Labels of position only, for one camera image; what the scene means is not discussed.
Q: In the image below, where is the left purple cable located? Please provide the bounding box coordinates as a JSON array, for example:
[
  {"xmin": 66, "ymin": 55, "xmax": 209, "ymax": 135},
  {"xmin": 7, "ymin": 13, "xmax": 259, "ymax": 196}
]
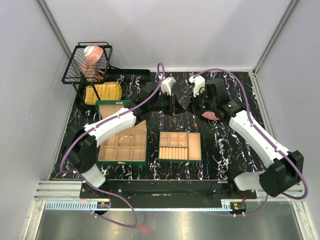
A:
[{"xmin": 59, "ymin": 62, "xmax": 166, "ymax": 229}]

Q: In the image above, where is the small green jewelry tray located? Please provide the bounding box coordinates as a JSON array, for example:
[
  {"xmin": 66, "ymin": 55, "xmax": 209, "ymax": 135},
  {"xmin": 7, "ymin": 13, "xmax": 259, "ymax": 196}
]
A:
[{"xmin": 158, "ymin": 131, "xmax": 202, "ymax": 162}]

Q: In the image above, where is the pearl ended bangle bracelet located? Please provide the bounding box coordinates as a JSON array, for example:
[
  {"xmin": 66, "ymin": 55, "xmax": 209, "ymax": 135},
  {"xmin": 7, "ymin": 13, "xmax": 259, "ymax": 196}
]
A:
[{"xmin": 118, "ymin": 135, "xmax": 133, "ymax": 148}]

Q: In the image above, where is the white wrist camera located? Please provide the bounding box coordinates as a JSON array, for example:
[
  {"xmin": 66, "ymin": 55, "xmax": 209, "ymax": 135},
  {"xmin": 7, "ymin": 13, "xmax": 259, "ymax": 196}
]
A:
[
  {"xmin": 189, "ymin": 75, "xmax": 206, "ymax": 98},
  {"xmin": 160, "ymin": 76, "xmax": 176, "ymax": 96}
]

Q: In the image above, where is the purple cable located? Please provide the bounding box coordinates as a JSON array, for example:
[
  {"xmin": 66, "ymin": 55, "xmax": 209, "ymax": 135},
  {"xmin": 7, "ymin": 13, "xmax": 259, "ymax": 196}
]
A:
[
  {"xmin": 191, "ymin": 68, "xmax": 310, "ymax": 217},
  {"xmin": 59, "ymin": 62, "xmax": 166, "ymax": 229}
]

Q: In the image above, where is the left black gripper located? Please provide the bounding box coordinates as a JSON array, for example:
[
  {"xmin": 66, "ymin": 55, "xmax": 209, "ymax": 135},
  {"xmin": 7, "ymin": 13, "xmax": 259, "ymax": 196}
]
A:
[{"xmin": 148, "ymin": 91, "xmax": 186, "ymax": 116}]

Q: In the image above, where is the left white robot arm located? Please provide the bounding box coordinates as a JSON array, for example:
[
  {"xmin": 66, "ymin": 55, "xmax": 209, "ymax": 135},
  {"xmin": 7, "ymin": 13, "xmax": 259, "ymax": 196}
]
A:
[{"xmin": 62, "ymin": 79, "xmax": 193, "ymax": 198}]

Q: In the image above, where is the black wire dish rack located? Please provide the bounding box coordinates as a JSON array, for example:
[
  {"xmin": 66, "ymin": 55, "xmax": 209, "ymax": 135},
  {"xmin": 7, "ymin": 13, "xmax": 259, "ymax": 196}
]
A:
[{"xmin": 61, "ymin": 41, "xmax": 151, "ymax": 104}]

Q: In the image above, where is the yellow woven tray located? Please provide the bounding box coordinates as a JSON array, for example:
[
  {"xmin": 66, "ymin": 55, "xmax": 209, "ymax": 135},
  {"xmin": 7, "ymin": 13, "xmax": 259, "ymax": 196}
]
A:
[{"xmin": 84, "ymin": 82, "xmax": 122, "ymax": 105}]

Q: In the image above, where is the pink polka dot plate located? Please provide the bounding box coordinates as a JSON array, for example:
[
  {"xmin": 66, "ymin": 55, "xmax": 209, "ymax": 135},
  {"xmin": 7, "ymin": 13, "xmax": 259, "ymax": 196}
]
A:
[{"xmin": 201, "ymin": 111, "xmax": 219, "ymax": 121}]

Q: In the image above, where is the pink patterned cup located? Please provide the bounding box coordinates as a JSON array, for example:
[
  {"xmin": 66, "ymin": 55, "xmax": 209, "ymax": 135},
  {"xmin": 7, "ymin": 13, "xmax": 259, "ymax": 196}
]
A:
[{"xmin": 81, "ymin": 62, "xmax": 104, "ymax": 82}]

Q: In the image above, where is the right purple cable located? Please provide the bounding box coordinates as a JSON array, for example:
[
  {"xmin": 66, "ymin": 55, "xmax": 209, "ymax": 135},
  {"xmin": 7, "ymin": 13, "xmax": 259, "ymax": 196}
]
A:
[{"xmin": 191, "ymin": 68, "xmax": 310, "ymax": 217}]

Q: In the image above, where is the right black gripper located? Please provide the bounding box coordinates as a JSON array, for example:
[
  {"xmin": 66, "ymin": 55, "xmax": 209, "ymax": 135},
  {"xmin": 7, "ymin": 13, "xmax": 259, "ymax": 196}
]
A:
[{"xmin": 185, "ymin": 88, "xmax": 216, "ymax": 118}]

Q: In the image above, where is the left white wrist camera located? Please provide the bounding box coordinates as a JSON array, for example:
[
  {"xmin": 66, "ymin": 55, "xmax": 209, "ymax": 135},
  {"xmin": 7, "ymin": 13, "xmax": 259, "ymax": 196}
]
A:
[{"xmin": 160, "ymin": 76, "xmax": 176, "ymax": 96}]

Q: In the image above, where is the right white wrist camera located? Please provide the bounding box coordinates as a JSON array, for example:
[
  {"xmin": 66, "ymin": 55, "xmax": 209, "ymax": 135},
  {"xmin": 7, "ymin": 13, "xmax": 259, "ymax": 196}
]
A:
[{"xmin": 189, "ymin": 75, "xmax": 206, "ymax": 98}]

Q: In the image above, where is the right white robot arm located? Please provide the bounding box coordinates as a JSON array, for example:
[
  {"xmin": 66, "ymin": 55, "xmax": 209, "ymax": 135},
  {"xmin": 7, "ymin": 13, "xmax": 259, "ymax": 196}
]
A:
[{"xmin": 189, "ymin": 75, "xmax": 304, "ymax": 199}]

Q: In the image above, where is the pink patterned ceramic bowl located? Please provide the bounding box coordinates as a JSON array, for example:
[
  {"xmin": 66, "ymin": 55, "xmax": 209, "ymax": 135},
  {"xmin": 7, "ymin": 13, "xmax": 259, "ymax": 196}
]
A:
[{"xmin": 83, "ymin": 45, "xmax": 103, "ymax": 65}]

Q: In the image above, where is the large green jewelry box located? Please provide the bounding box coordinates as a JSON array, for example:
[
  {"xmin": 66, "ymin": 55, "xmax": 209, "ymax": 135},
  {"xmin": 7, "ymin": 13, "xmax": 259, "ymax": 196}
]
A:
[{"xmin": 94, "ymin": 100, "xmax": 147, "ymax": 166}]

